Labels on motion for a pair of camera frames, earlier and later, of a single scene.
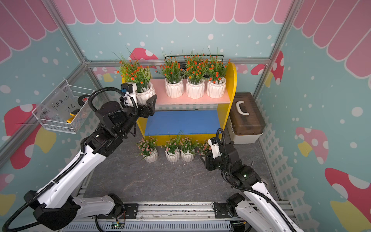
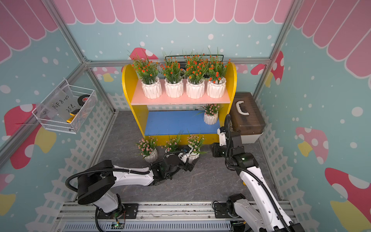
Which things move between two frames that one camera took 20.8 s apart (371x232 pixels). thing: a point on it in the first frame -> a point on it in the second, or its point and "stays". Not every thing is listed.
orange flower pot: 172,72 stays
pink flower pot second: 172,150 stays
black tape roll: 82,99 stays
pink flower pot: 188,148 -> 196,141
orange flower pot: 131,71 -> 147,69
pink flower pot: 205,148 -> 211,113
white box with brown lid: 246,122 stays
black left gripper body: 132,114 -> 185,166
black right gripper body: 218,163 -> 221,151
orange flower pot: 216,86 stays
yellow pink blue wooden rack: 184,117 stays
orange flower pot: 196,66 stays
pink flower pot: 147,148 stays
